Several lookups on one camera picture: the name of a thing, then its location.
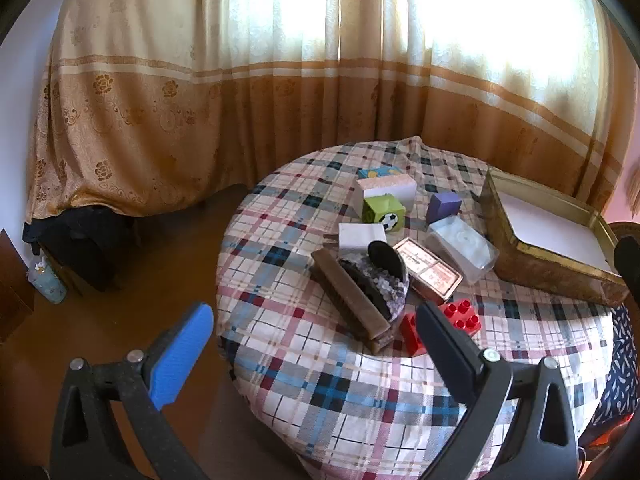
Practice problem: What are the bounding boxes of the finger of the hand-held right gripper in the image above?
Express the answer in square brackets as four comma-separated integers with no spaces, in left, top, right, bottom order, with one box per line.
[612,234,640,306]

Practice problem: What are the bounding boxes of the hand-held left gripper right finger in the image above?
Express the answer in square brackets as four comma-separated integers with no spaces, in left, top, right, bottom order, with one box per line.
[416,301,581,480]

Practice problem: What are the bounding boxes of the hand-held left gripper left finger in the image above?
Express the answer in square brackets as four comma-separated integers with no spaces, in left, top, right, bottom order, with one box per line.
[50,301,216,480]

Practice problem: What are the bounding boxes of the red building block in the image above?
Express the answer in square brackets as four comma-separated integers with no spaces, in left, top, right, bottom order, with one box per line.
[399,299,482,357]

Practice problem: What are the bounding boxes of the gold metal tin tray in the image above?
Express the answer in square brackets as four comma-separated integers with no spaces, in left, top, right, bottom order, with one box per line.
[472,167,630,307]

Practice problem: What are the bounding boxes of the copper coloured box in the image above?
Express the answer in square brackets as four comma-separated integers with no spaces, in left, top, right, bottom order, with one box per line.
[392,237,463,306]

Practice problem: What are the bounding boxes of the dark rhinestone hair clip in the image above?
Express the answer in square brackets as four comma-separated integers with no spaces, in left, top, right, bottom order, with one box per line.
[336,240,412,323]

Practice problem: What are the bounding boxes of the clear plastic swab box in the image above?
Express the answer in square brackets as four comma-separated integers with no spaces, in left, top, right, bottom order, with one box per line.
[426,216,500,286]

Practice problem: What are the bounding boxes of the purple block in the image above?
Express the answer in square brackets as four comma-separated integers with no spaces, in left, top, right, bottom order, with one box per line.
[426,191,462,226]

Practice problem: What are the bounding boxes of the small white box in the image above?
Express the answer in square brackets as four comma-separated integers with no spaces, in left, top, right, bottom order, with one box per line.
[338,222,388,256]

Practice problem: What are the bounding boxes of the green soccer ball cube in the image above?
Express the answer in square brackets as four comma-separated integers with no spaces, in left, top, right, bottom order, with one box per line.
[362,194,406,235]

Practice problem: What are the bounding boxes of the pink and white box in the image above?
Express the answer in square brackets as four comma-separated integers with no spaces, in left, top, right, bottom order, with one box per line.
[350,175,417,218]

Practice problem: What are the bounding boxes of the blue patterned clothing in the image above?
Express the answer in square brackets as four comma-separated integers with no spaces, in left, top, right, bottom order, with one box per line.
[590,305,640,426]

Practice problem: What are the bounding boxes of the white paper sheet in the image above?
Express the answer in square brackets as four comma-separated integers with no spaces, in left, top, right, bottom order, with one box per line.
[495,191,613,273]

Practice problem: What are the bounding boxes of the plaid tablecloth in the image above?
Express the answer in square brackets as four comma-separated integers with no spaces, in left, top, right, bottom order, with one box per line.
[215,136,616,480]

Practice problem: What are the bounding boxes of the dark cloth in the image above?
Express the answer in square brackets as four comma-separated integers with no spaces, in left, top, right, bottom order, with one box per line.
[22,205,136,293]

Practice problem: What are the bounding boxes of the dark wooden furniture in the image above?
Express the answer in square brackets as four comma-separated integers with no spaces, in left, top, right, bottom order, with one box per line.
[0,229,36,346]

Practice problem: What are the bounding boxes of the blue star print box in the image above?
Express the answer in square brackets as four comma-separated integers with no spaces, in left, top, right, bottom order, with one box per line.
[356,165,401,181]

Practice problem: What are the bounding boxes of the beige floral curtain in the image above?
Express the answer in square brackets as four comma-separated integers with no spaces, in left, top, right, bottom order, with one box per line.
[25,0,640,221]

